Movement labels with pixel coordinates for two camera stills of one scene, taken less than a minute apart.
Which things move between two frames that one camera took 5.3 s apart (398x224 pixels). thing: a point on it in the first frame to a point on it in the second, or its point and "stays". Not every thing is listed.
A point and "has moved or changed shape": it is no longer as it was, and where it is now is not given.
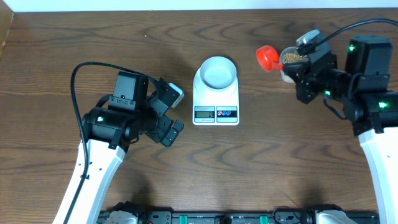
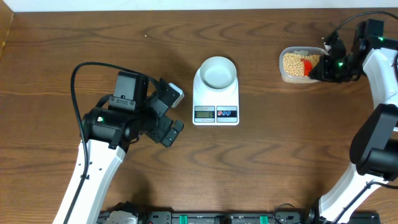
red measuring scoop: [268, 58] has moved or changed shape
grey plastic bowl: [217, 72] stays
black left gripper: [158, 132] stays
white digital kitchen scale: [214, 107] stays
